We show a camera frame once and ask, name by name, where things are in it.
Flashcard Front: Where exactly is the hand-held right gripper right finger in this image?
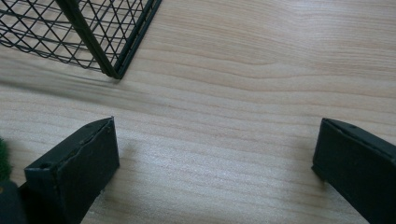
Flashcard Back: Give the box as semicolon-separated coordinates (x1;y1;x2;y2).
312;118;396;224

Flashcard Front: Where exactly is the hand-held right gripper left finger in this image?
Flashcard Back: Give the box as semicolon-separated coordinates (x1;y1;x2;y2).
23;117;120;224

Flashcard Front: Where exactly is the green scouring sponge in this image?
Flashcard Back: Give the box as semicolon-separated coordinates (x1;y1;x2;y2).
0;136;13;183

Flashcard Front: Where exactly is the black wire mesh basket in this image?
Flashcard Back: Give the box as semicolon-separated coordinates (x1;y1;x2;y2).
0;0;163;80

